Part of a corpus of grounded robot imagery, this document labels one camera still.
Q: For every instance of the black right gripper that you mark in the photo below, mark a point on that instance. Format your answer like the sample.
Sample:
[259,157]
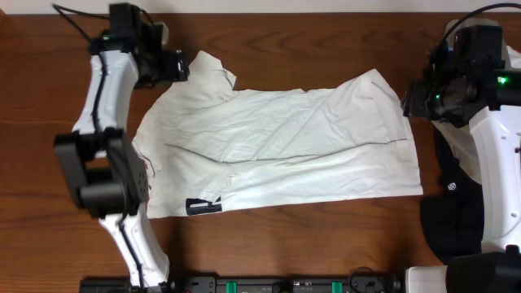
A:
[414,102]

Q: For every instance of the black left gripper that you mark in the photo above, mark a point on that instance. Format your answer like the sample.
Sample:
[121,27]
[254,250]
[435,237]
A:
[177,65]

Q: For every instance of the white t-shirt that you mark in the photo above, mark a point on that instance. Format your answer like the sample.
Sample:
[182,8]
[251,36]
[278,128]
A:
[209,147]

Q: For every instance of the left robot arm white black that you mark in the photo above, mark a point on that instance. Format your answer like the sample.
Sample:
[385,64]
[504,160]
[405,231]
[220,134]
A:
[104,173]

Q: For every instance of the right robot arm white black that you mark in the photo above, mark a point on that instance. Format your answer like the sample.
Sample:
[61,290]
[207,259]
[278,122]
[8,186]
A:
[489,103]

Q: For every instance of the grey khaki garment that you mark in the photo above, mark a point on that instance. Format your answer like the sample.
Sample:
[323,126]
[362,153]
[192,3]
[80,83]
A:
[460,141]

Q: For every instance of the white garment in pile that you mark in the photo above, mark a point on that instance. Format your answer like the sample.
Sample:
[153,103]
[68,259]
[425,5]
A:
[515,57]

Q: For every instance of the black garment with logo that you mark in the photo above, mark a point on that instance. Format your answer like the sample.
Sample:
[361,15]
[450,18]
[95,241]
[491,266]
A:
[453,222]

